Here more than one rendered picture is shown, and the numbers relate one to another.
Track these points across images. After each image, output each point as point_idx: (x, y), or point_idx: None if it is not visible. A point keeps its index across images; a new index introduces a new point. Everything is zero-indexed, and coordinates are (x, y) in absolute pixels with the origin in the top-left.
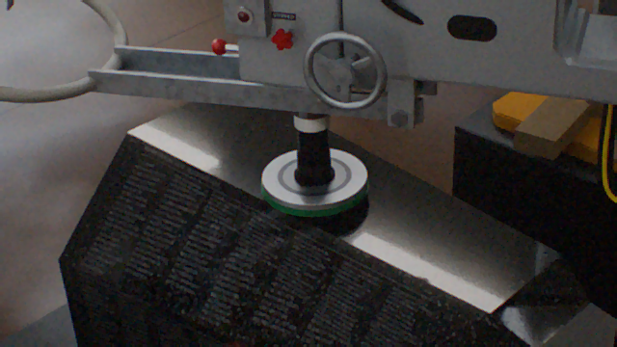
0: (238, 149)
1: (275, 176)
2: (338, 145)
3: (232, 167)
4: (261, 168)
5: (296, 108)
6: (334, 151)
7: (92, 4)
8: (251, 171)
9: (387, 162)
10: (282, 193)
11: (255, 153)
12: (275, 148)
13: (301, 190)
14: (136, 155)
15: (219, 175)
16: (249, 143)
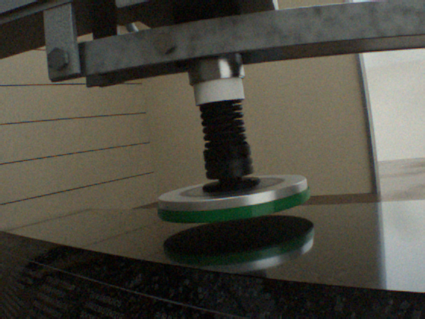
0: (407, 219)
1: (284, 178)
2: (215, 259)
3: (384, 209)
4: (338, 217)
5: None
6: (209, 198)
7: None
8: (351, 213)
9: (123, 254)
10: (264, 176)
11: (369, 223)
12: (343, 233)
13: None
14: None
15: (389, 202)
16: (403, 227)
